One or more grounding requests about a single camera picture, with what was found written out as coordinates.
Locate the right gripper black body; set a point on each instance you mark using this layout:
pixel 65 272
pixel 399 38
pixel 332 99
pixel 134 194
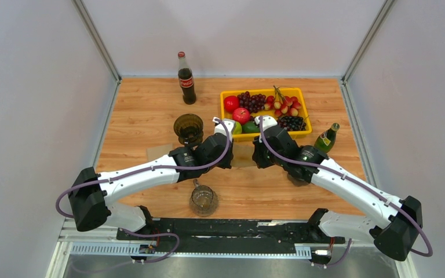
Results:
pixel 264 158

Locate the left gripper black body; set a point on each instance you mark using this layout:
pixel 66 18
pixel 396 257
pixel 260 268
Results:
pixel 225 163

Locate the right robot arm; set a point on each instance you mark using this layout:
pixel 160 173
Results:
pixel 390 223

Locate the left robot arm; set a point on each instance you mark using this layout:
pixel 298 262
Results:
pixel 94 196

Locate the dark grape bunch near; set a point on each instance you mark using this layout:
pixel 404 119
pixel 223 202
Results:
pixel 292 123

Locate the dark green lime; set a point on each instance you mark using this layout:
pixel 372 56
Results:
pixel 250 127

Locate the light green apple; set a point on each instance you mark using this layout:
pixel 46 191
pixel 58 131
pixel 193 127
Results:
pixel 237 129

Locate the yellow plastic fruit tray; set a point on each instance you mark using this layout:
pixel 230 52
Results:
pixel 249 137

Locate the red grape bunch far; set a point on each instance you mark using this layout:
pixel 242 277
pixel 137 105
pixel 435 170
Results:
pixel 252 102

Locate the red apple near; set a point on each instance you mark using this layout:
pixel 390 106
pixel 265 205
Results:
pixel 241 115

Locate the red apple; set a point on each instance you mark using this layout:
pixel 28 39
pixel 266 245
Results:
pixel 231 103
pixel 241 115

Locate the green glass bottle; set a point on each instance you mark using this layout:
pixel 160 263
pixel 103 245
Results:
pixel 327 139

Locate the red apple far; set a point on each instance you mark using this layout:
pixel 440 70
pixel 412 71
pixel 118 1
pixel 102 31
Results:
pixel 231 103

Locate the ribbed glass mug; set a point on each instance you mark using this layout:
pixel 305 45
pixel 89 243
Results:
pixel 203 201

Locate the cola glass bottle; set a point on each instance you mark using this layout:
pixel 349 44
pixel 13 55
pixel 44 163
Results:
pixel 186 79

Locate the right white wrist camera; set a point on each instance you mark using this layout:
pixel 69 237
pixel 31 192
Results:
pixel 265 122

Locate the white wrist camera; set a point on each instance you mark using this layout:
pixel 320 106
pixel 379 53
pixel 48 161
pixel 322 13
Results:
pixel 224 126
pixel 265 122

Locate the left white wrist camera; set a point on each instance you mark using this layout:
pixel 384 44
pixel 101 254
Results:
pixel 224 126

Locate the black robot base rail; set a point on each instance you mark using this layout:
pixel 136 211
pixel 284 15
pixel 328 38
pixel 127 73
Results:
pixel 218 238

